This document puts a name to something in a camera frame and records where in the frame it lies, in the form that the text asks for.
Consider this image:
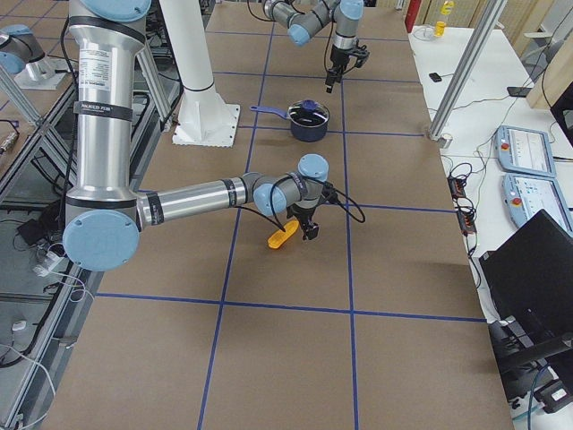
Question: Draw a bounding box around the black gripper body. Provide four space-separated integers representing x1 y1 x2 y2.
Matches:
328 44 358 77
288 204 317 227

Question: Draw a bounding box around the yellow corn cob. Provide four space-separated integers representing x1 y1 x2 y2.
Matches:
267 220 295 250

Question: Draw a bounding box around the glass pot lid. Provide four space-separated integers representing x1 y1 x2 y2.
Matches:
286 99 330 127

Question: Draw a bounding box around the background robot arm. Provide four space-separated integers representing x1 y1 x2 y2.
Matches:
1 24 46 75

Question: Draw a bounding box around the dark blue saucepan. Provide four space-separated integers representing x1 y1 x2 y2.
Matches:
250 99 330 142

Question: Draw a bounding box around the yellow bottle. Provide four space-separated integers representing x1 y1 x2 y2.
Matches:
433 21 447 38

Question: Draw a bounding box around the black power strip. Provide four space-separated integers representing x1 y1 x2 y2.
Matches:
447 176 477 237

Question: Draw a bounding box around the black phone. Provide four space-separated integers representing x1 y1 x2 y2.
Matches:
507 86 531 98

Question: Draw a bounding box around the far teach pendant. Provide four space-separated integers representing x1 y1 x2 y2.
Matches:
492 125 556 177

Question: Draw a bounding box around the teach pendant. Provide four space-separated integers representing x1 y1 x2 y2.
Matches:
502 173 572 235
492 125 556 177

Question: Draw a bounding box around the near teach pendant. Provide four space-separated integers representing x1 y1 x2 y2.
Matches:
502 173 572 235

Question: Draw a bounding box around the black laptop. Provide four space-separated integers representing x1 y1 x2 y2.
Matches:
479 210 572 332

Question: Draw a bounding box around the black monitor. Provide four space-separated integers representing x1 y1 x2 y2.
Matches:
551 83 573 143

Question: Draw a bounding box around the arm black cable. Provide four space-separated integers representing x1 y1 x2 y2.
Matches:
241 178 367 233

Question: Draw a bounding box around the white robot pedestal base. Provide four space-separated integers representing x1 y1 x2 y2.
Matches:
161 1 240 148

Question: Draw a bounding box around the aluminium frame post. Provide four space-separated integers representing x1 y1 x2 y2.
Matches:
427 0 508 149

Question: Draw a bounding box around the aluminium frame rack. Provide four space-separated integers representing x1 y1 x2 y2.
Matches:
0 44 180 430

